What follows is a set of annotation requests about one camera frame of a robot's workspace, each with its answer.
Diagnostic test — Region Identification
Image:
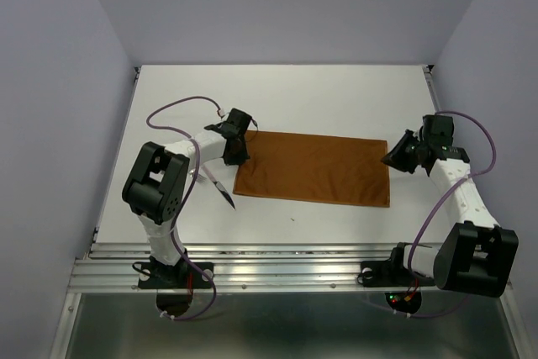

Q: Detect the orange brown cloth napkin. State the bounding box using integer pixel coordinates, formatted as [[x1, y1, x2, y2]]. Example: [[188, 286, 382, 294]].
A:
[[234, 131, 390, 208]]

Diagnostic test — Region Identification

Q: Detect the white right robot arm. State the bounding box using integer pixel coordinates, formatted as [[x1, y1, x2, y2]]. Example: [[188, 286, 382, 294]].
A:
[[382, 111, 519, 298]]

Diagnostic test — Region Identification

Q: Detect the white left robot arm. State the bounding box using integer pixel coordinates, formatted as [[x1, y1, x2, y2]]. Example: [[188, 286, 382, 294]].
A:
[[122, 108, 252, 287]]

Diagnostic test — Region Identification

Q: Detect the pink handled fork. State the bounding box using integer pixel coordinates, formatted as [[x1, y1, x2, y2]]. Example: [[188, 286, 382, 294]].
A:
[[189, 169, 208, 184]]

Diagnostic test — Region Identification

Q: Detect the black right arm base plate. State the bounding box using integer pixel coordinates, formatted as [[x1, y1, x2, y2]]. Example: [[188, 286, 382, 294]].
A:
[[356, 243, 435, 288]]

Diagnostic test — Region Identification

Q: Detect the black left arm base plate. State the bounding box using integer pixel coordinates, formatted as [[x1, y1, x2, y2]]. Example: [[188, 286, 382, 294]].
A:
[[131, 261, 212, 290]]

